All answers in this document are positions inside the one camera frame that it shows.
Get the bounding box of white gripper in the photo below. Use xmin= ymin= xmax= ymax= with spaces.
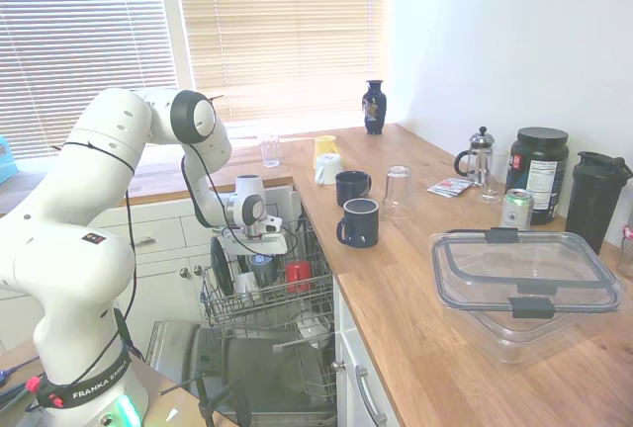
xmin=221 ymin=226 xmax=289 ymax=256

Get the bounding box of grey ceramic mug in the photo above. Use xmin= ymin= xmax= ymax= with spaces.
xmin=248 ymin=253 xmax=276 ymax=288

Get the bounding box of white mug with patterned rim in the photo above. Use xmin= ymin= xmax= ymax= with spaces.
xmin=233 ymin=272 xmax=258 ymax=299

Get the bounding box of red speckled enamel mug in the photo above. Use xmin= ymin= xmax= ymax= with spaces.
xmin=285 ymin=261 xmax=314 ymax=295

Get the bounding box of navy blue mug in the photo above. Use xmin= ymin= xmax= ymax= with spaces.
xmin=334 ymin=170 xmax=373 ymax=207
xmin=336 ymin=198 xmax=381 ymax=248

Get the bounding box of plain white mug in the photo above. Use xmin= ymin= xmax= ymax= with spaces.
xmin=314 ymin=152 xmax=345 ymax=186

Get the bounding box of yellow mug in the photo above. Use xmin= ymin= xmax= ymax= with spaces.
xmin=313 ymin=134 xmax=340 ymax=171

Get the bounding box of dark round plate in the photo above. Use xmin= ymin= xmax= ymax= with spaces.
xmin=210 ymin=236 xmax=236 ymax=299

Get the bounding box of clear glass tumbler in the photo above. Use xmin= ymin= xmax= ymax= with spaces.
xmin=256 ymin=133 xmax=281 ymax=169

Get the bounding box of white bowl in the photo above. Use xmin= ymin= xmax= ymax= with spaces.
xmin=295 ymin=312 xmax=331 ymax=340

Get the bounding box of white corner kitchen cabinet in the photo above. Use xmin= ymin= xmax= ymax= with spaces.
xmin=0 ymin=184 xmax=298 ymax=349

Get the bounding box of white cabinet with drawer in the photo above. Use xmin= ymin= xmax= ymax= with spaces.
xmin=333 ymin=278 xmax=402 ymax=427

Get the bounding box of clear inverted drinking glass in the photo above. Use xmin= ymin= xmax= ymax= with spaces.
xmin=381 ymin=164 xmax=413 ymax=220

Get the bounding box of dark blue decorated vase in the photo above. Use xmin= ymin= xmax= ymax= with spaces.
xmin=363 ymin=79 xmax=387 ymax=136

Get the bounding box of red and white sachet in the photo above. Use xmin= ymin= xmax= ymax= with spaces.
xmin=426 ymin=176 xmax=477 ymax=200

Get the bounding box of beige window blind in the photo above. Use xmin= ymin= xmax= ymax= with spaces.
xmin=172 ymin=0 xmax=392 ymax=125

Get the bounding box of glass French press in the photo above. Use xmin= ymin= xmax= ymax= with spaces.
xmin=453 ymin=126 xmax=496 ymax=187

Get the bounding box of tall clear glass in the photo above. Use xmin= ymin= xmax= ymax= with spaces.
xmin=478 ymin=147 xmax=510 ymax=204

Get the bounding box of white and green drink can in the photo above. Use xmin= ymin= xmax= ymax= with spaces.
xmin=498 ymin=188 xmax=536 ymax=230

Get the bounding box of clear plastic lidded container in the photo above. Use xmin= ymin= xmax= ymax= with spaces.
xmin=428 ymin=227 xmax=625 ymax=364

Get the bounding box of white window blind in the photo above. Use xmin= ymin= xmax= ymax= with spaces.
xmin=0 ymin=0 xmax=179 ymax=161

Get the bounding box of light blue box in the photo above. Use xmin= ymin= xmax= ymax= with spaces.
xmin=0 ymin=133 xmax=19 ymax=184

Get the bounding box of black protein powder tub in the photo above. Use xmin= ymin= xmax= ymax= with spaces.
xmin=504 ymin=126 xmax=570 ymax=225

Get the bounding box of black shaker bottle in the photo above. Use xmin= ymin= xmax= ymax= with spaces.
xmin=565 ymin=150 xmax=633 ymax=256

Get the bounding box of grey wire upper dishwasher rack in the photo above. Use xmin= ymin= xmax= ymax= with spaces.
xmin=200 ymin=218 xmax=337 ymax=339

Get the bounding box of grey wire dishwasher rack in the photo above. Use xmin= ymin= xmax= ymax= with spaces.
xmin=200 ymin=218 xmax=337 ymax=339
xmin=271 ymin=307 xmax=338 ymax=398

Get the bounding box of grey wire lower dishwasher rack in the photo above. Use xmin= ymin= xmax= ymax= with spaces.
xmin=271 ymin=307 xmax=338 ymax=398

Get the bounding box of black camera tripod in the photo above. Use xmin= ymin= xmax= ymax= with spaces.
xmin=160 ymin=355 xmax=253 ymax=427

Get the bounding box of metal drawer bar handle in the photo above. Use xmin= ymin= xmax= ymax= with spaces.
xmin=354 ymin=365 xmax=388 ymax=426

